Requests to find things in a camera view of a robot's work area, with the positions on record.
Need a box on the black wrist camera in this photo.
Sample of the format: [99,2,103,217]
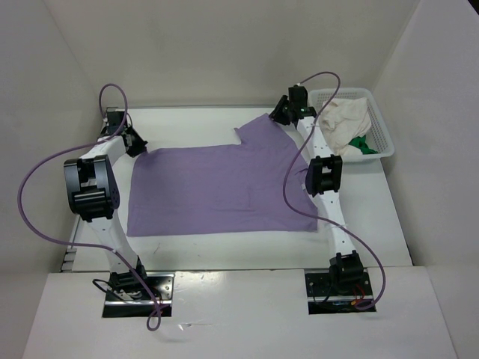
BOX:
[288,85,308,108]
[106,110,126,135]

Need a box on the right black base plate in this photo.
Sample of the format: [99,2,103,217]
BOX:
[304,270,373,315]

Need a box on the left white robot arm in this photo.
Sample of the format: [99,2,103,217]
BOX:
[64,135,147,289]

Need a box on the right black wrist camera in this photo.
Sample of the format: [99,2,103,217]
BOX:
[288,85,308,108]

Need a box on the green t-shirt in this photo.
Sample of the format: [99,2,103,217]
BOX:
[349,135,378,155]

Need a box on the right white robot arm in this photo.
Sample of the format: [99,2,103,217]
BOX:
[269,95,364,295]

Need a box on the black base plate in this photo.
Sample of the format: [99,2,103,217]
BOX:
[304,270,373,315]
[92,273,174,319]

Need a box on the white plastic basket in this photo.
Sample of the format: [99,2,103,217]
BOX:
[307,88,396,164]

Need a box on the purple t-shirt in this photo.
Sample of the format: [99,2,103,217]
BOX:
[127,114,317,237]

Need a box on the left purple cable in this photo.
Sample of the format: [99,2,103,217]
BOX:
[17,82,169,333]

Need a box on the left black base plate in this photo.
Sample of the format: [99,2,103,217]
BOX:
[92,273,174,319]

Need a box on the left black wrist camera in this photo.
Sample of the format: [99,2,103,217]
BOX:
[106,110,126,135]

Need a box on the cream white t-shirt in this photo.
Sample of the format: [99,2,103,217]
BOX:
[318,98,371,158]

